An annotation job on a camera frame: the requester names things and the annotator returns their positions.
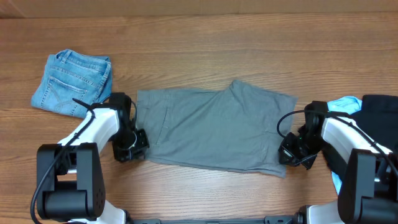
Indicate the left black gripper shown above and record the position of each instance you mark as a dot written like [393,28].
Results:
[138,153]

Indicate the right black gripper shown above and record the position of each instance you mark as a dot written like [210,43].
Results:
[290,152]

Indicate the grey shorts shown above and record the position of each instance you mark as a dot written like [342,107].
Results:
[236,129]

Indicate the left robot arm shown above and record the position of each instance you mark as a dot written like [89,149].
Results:
[70,185]

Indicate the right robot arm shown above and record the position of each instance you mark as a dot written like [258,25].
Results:
[368,193]

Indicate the light blue garment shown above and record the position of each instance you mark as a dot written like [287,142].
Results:
[346,104]

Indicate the black garment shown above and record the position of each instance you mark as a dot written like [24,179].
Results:
[375,122]

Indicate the folded blue jeans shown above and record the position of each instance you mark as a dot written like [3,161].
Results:
[69,75]

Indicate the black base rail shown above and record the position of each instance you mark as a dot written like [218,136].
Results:
[284,219]

